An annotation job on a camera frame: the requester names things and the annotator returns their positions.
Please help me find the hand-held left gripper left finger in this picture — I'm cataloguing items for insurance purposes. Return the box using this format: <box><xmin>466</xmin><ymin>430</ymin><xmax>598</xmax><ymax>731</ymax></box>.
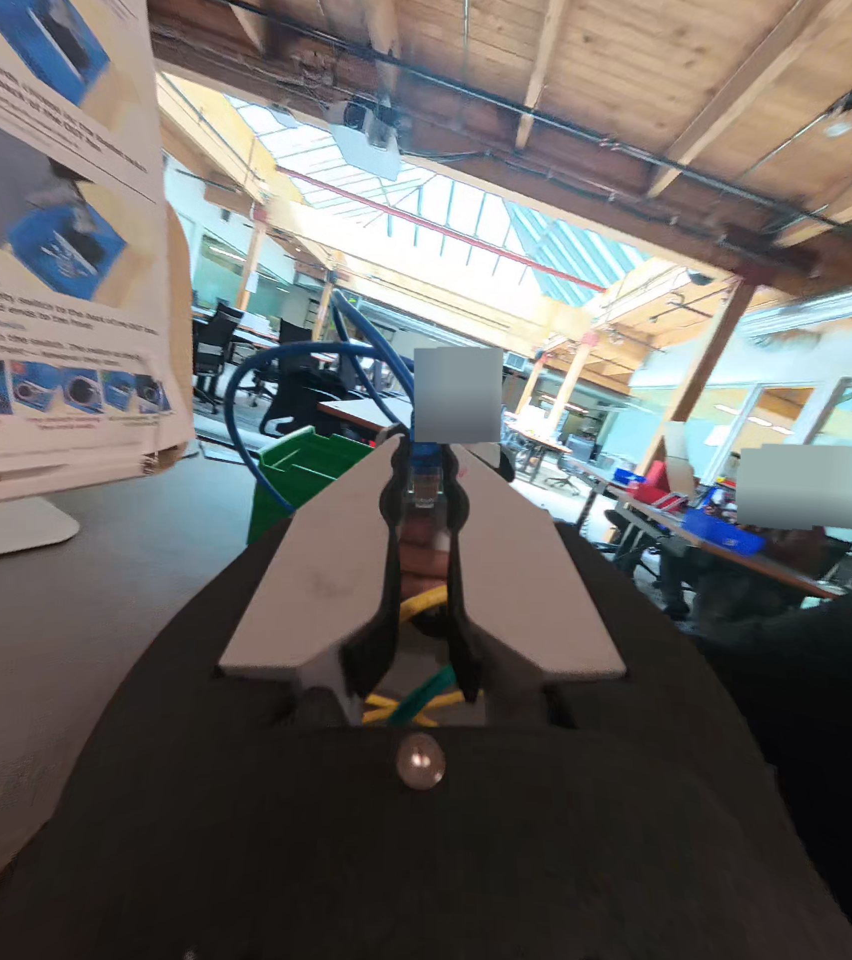
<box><xmin>218</xmin><ymin>435</ymin><xmax>404</xmax><ymax>702</ymax></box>

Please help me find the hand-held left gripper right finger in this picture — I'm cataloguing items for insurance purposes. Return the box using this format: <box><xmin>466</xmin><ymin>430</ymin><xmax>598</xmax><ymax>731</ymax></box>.
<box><xmin>444</xmin><ymin>442</ymin><xmax>628</xmax><ymax>702</ymax></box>

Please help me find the blue ethernet cable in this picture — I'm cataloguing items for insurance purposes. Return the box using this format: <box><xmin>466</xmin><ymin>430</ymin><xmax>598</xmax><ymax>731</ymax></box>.
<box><xmin>227</xmin><ymin>288</ymin><xmax>448</xmax><ymax>519</ymax></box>

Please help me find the yellow ethernet cable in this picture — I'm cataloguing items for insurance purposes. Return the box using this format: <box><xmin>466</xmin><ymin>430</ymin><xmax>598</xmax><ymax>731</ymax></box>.
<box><xmin>362</xmin><ymin>585</ymin><xmax>468</xmax><ymax>727</ymax></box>

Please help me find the green plastic bin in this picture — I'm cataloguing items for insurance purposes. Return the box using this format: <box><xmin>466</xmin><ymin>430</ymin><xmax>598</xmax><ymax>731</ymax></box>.
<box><xmin>246</xmin><ymin>426</ymin><xmax>376</xmax><ymax>546</ymax></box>

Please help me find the green ethernet cable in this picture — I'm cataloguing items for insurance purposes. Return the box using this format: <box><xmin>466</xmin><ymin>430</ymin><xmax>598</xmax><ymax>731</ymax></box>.
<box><xmin>388</xmin><ymin>667</ymin><xmax>458</xmax><ymax>727</ymax></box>

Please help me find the person's right hand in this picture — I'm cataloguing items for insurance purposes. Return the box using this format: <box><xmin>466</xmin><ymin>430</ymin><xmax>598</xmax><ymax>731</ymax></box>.
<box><xmin>399</xmin><ymin>517</ymin><xmax>451</xmax><ymax>601</ymax></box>

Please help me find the blue storage bin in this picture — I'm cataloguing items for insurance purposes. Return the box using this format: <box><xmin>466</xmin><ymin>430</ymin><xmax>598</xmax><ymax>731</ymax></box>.
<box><xmin>684</xmin><ymin>508</ymin><xmax>768</xmax><ymax>558</ymax></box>

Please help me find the black office chair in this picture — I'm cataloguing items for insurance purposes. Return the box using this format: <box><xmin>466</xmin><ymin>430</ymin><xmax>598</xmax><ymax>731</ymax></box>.
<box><xmin>259</xmin><ymin>318</ymin><xmax>346</xmax><ymax>438</ymax></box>
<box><xmin>193</xmin><ymin>302</ymin><xmax>245</xmax><ymax>415</ymax></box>

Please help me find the white display stand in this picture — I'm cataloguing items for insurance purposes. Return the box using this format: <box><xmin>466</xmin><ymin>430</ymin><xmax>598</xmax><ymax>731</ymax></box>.
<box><xmin>0</xmin><ymin>450</ymin><xmax>82</xmax><ymax>565</ymax></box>

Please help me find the person's dark clothing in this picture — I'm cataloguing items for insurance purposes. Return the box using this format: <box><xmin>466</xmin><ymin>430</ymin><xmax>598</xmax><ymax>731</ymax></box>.
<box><xmin>696</xmin><ymin>573</ymin><xmax>852</xmax><ymax>960</ymax></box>

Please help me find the white ceiling projector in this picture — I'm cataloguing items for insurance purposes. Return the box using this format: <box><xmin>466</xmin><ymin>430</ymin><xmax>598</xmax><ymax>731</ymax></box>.
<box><xmin>327</xmin><ymin>97</ymin><xmax>406</xmax><ymax>183</ymax></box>

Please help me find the printed instruction sheet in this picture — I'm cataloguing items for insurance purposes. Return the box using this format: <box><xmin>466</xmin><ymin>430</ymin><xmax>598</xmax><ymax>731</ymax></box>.
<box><xmin>0</xmin><ymin>0</ymin><xmax>198</xmax><ymax>492</ymax></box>

